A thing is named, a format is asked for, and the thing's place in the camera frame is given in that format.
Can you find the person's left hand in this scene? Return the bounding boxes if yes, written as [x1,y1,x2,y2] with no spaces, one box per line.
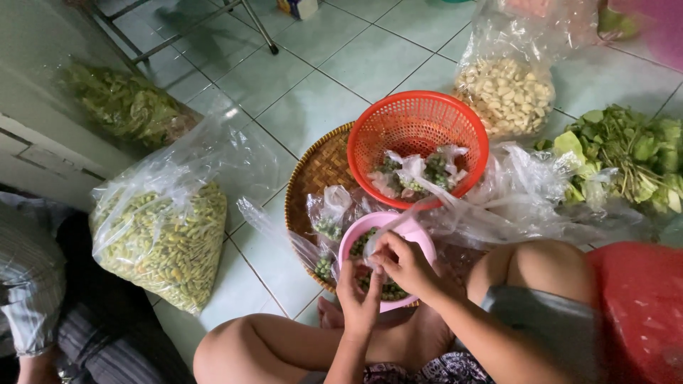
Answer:
[335,260,386,337]

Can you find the person's right hand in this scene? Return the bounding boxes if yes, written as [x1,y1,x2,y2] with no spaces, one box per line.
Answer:
[368,230,454,313]

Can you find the small clear plastic bag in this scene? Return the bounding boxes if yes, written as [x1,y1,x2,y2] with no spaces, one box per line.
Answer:
[363,205,429,268]

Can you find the heap of green berries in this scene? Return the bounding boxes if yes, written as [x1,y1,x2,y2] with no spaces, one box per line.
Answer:
[349,226,412,303]

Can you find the pink plastic bowl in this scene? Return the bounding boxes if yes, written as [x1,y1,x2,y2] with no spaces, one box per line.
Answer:
[338,211,437,314]

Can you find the small bag of green berries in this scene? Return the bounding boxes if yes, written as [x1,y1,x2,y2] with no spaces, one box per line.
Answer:
[424,144,470,191]
[397,155,429,201]
[308,185,353,242]
[312,251,340,284]
[368,150,404,199]

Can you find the person's left leg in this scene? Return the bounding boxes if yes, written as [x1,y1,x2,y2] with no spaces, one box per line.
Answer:
[192,296,454,384]

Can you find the person's leg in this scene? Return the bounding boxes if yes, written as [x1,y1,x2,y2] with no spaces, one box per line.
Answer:
[466,238,599,321]
[192,296,454,384]

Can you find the empty clear plastic bag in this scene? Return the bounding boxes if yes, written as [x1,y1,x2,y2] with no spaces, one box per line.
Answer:
[237,196,322,270]

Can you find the person's right leg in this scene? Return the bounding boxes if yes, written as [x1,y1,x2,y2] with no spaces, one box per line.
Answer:
[466,238,599,321]

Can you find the pile of clear plastic bags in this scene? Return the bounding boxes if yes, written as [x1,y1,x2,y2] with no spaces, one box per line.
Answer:
[422,141,644,247]

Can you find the round woven bamboo tray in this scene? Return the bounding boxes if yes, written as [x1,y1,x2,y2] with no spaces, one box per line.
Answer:
[284,122,422,309]

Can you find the orange plastic colander basket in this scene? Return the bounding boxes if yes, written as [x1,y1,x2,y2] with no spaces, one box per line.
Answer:
[347,90,489,210]

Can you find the person's grey shorts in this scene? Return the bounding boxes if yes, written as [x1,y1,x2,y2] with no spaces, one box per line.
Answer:
[479,284,606,384]

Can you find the bag of peeled garlic cloves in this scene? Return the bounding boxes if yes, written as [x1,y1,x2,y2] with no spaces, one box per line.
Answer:
[453,0,599,141]

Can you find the large bag of green chilies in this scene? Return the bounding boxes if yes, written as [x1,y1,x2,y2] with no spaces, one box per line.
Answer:
[89,101,279,316]

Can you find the bunch of green leafy herbs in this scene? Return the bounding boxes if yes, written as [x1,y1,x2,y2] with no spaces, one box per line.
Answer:
[535,104,683,215]

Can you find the small carton box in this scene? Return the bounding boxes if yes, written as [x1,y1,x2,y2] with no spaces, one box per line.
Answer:
[276,0,320,21]

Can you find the pink plastic container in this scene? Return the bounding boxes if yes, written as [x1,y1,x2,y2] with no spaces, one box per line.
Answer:
[598,0,683,73]

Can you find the white metal cabinet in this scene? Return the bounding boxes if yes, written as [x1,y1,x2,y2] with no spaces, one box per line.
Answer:
[0,0,205,212]

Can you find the metal frame stand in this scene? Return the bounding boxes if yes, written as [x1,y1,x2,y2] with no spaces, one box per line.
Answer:
[64,0,280,71]

